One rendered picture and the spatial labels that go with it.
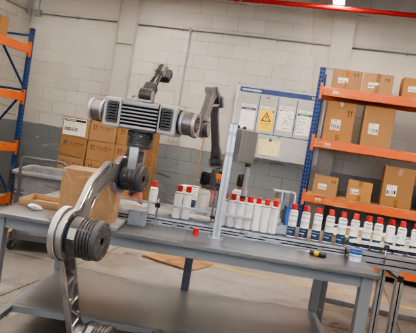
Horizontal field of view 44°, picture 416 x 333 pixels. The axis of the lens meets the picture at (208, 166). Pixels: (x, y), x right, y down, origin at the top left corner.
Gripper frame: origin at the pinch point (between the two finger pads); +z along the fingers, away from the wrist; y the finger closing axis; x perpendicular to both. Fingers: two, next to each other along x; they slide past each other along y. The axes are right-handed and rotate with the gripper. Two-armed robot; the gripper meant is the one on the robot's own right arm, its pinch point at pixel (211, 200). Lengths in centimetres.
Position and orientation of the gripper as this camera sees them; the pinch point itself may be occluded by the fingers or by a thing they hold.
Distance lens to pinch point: 324.6
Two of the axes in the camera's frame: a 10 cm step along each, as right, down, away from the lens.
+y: -9.9, -1.5, 0.4
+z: -1.5, 9.9, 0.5
